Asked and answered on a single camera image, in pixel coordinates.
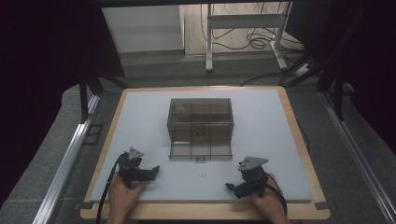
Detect dark floor frame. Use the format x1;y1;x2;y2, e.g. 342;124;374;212
81;123;105;146

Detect white foam mat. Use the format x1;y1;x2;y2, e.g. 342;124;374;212
89;88;314;203

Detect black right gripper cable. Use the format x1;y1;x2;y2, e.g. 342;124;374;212
262;172;289;217

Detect black floor cables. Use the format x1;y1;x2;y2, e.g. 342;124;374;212
199;3;312;88

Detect person's left hand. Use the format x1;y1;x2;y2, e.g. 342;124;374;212
106;174;148;218

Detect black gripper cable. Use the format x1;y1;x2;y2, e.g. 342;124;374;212
94;153;126;224
262;172;289;217

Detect clear brown drawer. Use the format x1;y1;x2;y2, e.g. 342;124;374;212
168;140;233;162

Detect person's right hand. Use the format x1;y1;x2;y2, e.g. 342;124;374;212
250;174;291;220

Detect white panel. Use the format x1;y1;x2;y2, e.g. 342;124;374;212
101;5;185;54

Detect black metal stand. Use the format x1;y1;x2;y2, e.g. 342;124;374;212
78;73;132;125
286;52;354;122

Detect white power strip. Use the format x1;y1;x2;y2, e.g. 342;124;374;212
293;63;311;78

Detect clear brown drawer box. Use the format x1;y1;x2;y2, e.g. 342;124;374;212
166;97;235;147

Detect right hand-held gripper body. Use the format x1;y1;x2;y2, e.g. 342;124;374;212
236;156;271;198

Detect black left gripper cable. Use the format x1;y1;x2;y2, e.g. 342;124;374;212
94;153;126;224

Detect aluminium rail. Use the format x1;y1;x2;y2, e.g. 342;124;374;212
318;91;396;224
32;92;101;224

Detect white metal desk frame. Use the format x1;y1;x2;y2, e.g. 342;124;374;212
205;2;293;73

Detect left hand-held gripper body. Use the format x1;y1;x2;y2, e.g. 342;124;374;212
118;147;149;189

